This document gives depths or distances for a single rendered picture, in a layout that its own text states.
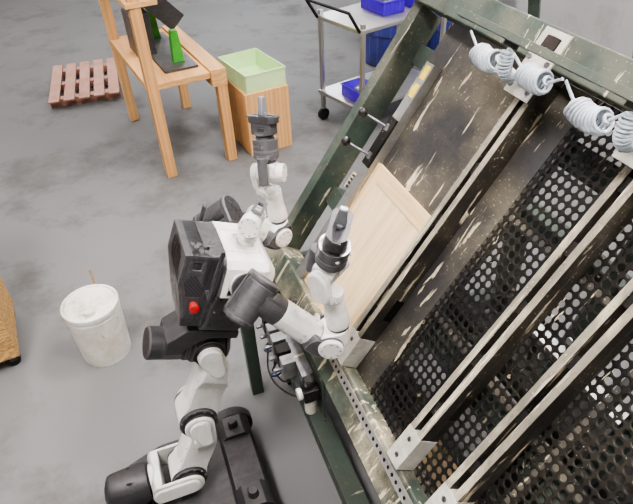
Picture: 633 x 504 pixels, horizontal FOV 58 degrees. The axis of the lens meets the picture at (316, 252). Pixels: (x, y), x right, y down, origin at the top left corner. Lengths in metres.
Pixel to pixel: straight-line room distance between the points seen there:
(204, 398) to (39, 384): 1.50
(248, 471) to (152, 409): 0.75
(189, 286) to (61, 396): 1.77
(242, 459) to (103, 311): 1.11
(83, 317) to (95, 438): 0.61
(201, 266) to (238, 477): 1.18
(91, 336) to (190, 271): 1.61
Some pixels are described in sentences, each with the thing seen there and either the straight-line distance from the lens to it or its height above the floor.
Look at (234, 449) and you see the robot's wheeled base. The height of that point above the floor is 0.19.
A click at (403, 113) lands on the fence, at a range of 2.11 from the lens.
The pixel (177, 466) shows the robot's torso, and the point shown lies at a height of 0.35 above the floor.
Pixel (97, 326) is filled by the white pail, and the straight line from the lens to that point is 3.20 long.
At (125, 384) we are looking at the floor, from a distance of 3.30.
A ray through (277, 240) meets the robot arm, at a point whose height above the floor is 1.14.
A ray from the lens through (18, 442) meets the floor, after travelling 3.30.
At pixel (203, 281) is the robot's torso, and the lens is 1.73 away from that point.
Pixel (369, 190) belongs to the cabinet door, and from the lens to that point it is 2.13.
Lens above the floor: 2.42
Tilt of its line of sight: 39 degrees down
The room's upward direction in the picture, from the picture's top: 3 degrees counter-clockwise
